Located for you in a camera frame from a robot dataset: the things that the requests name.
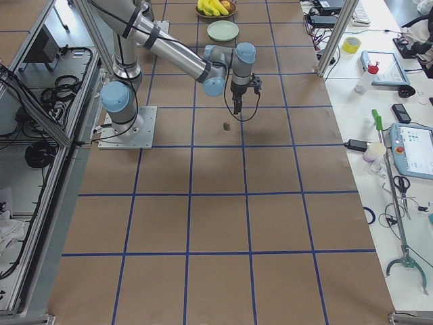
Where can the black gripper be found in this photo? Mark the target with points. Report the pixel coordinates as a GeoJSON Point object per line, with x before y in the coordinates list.
{"type": "Point", "coordinates": [236, 91]}

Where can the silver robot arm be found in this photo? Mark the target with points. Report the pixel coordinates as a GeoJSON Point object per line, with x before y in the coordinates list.
{"type": "Point", "coordinates": [131, 22]}

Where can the light green plate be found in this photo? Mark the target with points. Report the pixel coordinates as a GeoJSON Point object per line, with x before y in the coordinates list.
{"type": "Point", "coordinates": [222, 31]}

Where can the yellow banana bunch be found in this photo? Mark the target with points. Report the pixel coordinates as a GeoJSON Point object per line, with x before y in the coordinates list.
{"type": "Point", "coordinates": [211, 8]}

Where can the black power brick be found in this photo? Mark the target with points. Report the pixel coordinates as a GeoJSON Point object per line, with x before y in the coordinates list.
{"type": "Point", "coordinates": [322, 21]}

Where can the yellow tape roll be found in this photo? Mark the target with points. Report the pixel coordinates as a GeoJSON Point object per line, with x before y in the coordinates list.
{"type": "Point", "coordinates": [351, 45]}

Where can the black power adapter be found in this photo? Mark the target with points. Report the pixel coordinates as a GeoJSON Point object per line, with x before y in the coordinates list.
{"type": "Point", "coordinates": [356, 145]}

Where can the clear bottle red cap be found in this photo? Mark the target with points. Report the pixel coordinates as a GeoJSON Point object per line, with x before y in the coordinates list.
{"type": "Point", "coordinates": [367, 78]}

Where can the white paper cup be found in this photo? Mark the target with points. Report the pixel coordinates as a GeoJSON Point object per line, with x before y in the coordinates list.
{"type": "Point", "coordinates": [374, 151]}

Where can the far teach pendant tablet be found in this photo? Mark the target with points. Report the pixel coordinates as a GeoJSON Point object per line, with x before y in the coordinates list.
{"type": "Point", "coordinates": [390, 73]}

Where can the teach pendant tablet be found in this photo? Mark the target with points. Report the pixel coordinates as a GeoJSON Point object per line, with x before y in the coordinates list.
{"type": "Point", "coordinates": [390, 73]}
{"type": "Point", "coordinates": [412, 149]}

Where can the black remote control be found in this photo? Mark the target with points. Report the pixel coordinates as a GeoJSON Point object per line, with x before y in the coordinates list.
{"type": "Point", "coordinates": [401, 113]}

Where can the near teach pendant tablet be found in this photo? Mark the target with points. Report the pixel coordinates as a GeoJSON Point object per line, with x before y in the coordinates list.
{"type": "Point", "coordinates": [412, 149]}

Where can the blue tape roll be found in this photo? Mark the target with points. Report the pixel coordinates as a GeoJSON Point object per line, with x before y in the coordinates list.
{"type": "Point", "coordinates": [372, 218]}

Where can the black scissors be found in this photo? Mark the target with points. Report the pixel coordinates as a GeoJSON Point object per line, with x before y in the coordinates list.
{"type": "Point", "coordinates": [401, 183]}

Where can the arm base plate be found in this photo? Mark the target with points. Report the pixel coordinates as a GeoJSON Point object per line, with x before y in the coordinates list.
{"type": "Point", "coordinates": [141, 135]}
{"type": "Point", "coordinates": [164, 27]}

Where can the aluminium frame post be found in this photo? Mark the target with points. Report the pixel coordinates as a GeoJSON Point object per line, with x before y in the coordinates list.
{"type": "Point", "coordinates": [339, 28]}

